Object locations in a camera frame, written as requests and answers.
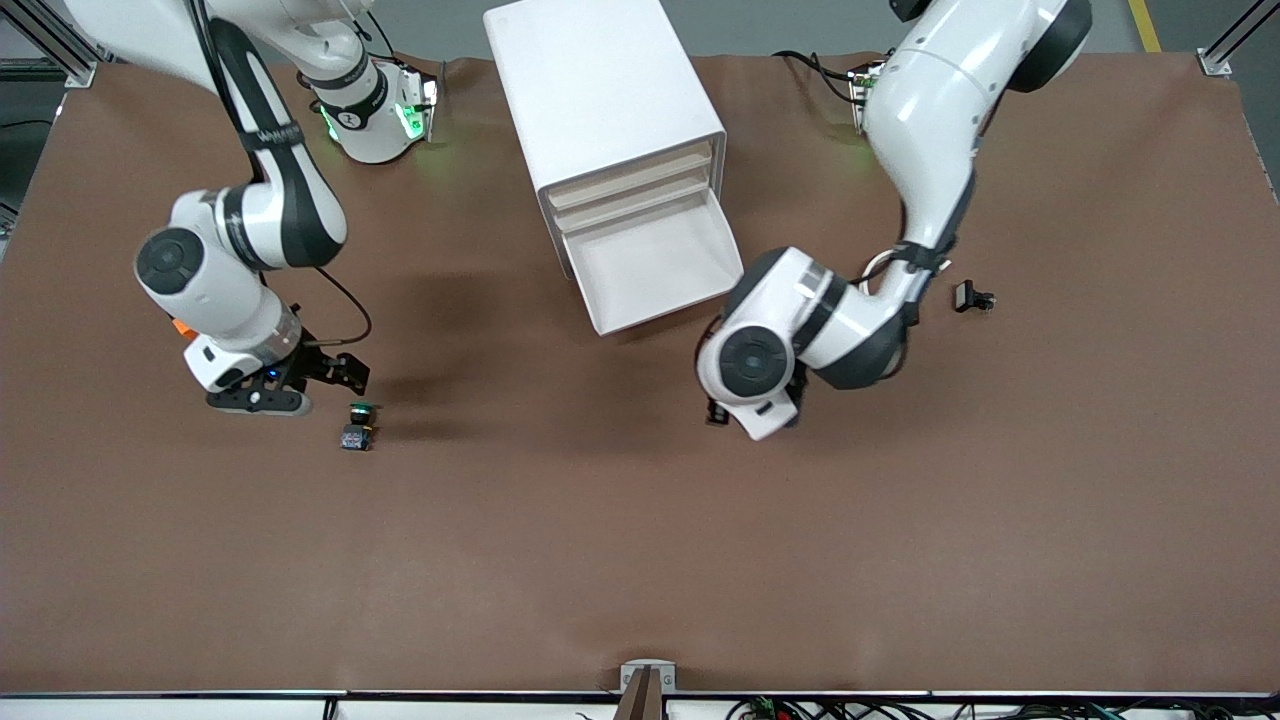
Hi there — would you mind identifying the grey metal edge bracket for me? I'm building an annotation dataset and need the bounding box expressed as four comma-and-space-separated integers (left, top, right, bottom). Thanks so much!
620, 660, 677, 696

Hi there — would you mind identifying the aluminium frame profile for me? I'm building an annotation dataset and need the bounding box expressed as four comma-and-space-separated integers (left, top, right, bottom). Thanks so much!
0, 0, 101, 89
1198, 0, 1280, 78

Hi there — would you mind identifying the white plastic drawer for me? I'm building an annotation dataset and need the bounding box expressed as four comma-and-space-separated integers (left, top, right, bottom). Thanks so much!
560, 188, 747, 337
545, 143, 716, 211
552, 165, 718, 236

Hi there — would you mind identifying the brown wedge post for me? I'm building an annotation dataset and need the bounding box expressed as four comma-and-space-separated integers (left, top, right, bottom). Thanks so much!
612, 668, 669, 720

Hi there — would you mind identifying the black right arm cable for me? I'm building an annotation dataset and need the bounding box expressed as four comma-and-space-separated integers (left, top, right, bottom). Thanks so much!
295, 262, 373, 348

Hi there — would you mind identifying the white table edge rail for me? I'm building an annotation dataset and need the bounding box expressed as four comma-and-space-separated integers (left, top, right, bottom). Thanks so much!
0, 688, 1280, 720

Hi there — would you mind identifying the brown table mat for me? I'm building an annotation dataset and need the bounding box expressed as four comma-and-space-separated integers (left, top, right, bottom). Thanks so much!
0, 50, 1280, 696

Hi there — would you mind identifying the green push button switch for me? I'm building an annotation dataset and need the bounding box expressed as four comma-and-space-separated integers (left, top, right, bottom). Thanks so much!
340, 402, 379, 451

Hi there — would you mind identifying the white drawer cabinet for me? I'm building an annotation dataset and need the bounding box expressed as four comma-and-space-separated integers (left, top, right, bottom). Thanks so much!
484, 0, 728, 281

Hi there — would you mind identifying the black base cable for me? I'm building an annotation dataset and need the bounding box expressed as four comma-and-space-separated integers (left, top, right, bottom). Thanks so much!
773, 48, 863, 106

